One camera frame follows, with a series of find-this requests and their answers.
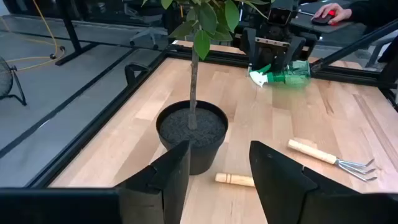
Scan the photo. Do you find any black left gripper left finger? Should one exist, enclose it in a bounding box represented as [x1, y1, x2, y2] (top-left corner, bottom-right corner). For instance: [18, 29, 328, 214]
[119, 140, 191, 224]

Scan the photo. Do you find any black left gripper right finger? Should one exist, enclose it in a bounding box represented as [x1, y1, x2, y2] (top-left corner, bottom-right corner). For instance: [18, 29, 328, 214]
[249, 140, 358, 224]

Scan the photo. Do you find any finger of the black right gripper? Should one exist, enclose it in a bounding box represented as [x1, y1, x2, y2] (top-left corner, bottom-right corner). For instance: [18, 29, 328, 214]
[279, 36, 307, 72]
[242, 27, 258, 71]

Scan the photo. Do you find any hand rake with wooden handle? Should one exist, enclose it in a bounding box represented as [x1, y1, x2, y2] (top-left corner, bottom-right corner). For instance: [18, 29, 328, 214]
[287, 139, 377, 182]

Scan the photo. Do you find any person's forearm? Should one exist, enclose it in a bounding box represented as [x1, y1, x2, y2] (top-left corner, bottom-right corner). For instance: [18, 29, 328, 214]
[348, 0, 398, 27]

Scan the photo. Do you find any black computer mouse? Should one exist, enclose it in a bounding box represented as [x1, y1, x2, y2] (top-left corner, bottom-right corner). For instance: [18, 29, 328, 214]
[311, 11, 336, 26]

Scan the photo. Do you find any artificial tree in black pot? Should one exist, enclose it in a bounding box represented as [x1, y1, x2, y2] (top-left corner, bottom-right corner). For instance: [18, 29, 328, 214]
[141, 0, 274, 175]

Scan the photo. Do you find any person's hand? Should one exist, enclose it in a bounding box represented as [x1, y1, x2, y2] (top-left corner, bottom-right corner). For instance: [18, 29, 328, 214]
[313, 2, 353, 26]

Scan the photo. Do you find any office chair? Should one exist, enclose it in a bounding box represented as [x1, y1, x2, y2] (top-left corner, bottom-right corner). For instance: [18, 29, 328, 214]
[124, 0, 169, 50]

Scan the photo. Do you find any black desk leg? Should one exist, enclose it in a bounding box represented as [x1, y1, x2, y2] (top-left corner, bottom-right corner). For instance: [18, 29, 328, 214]
[55, 0, 100, 67]

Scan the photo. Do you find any black floor fan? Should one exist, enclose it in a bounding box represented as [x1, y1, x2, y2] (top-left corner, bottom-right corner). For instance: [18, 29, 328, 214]
[0, 55, 28, 106]

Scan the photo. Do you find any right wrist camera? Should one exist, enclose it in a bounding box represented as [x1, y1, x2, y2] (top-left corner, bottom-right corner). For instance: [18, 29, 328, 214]
[267, 6, 295, 26]

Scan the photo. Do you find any black aluminium table frame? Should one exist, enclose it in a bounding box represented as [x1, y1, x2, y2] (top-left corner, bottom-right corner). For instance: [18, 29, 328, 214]
[27, 18, 398, 189]

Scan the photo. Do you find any black frame bracket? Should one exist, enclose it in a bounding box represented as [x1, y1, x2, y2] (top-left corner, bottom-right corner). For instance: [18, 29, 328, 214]
[124, 63, 150, 86]

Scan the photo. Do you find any yellow cable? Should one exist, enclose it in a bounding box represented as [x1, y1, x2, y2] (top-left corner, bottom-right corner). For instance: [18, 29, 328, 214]
[0, 0, 66, 72]

